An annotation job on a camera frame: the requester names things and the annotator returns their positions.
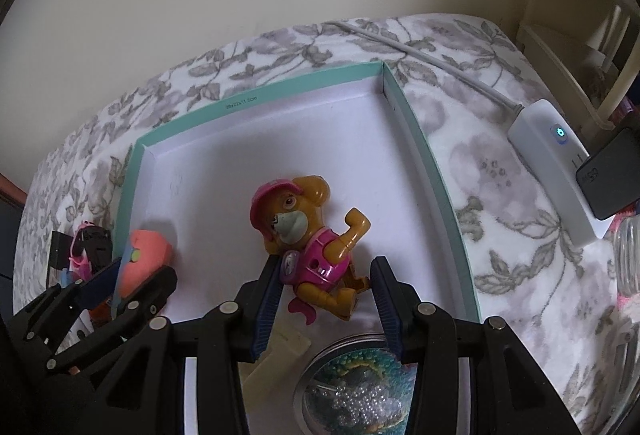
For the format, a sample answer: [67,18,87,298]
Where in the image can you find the cream plastic comb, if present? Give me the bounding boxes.
[242,322,308,396]

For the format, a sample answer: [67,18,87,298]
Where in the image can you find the round tin with beads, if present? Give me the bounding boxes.
[292,334,426,435]

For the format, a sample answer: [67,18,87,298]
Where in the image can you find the orange dog toy figure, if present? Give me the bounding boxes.
[250,174,373,322]

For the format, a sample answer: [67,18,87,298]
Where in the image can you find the dark cabinet with red edge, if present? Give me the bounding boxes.
[0,172,28,316]

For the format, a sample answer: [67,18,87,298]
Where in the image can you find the pink and black toy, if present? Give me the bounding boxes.
[67,222,113,281]

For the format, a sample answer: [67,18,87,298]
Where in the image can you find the white cable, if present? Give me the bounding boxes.
[330,20,523,116]

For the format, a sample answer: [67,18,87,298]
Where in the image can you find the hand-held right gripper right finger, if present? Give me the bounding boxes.
[369,256,583,435]

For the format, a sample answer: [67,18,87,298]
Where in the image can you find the teal cardboard box lid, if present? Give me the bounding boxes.
[114,60,483,435]

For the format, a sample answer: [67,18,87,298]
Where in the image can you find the floral printed blanket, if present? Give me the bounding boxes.
[22,15,636,435]

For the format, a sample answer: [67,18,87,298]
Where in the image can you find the black rectangular block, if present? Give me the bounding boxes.
[47,231,73,286]

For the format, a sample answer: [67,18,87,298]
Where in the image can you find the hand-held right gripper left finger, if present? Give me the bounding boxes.
[92,257,281,435]

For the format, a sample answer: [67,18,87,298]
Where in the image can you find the white power device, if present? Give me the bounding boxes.
[507,99,613,248]

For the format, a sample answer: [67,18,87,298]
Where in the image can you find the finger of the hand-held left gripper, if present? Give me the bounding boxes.
[12,257,126,358]
[45,265,178,378]

